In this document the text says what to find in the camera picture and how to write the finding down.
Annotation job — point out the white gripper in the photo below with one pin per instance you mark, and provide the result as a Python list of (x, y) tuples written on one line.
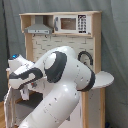
[(18, 63)]

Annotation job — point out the white oven door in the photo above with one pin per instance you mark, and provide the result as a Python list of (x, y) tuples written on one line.
[(12, 108)]

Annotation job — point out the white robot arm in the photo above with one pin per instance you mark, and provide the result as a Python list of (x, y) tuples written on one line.
[(61, 68)]

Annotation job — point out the wooden toy kitchen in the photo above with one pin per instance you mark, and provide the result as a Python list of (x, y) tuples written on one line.
[(90, 110)]

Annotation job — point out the grey range hood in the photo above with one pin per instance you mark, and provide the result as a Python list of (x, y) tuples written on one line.
[(38, 27)]

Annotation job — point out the white toy microwave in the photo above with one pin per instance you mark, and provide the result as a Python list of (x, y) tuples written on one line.
[(73, 24)]

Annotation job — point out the black toy faucet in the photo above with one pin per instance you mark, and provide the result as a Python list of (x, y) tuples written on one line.
[(86, 58)]

